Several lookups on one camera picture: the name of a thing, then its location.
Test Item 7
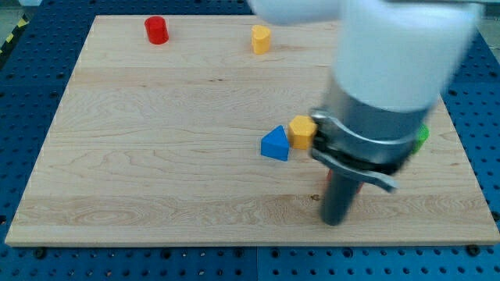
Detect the red star block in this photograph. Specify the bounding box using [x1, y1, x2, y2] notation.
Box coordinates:
[327, 169, 364, 194]

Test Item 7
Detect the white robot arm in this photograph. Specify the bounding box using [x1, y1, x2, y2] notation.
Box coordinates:
[248, 0, 484, 112]

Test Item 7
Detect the blue triangle block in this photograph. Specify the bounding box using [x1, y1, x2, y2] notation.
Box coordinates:
[260, 125, 290, 162]

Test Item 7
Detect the yellow hexagon block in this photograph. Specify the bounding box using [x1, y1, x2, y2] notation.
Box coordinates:
[287, 116, 317, 150]

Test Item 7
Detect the wooden board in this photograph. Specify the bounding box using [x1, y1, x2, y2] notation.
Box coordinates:
[5, 16, 499, 247]

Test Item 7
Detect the silver clamp with grey pusher rod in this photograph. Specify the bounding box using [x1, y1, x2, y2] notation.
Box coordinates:
[309, 77, 430, 226]

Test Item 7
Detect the red cylinder block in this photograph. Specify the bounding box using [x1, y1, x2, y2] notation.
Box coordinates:
[144, 16, 169, 44]

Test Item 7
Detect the green block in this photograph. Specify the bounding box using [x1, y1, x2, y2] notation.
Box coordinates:
[412, 124, 430, 154]

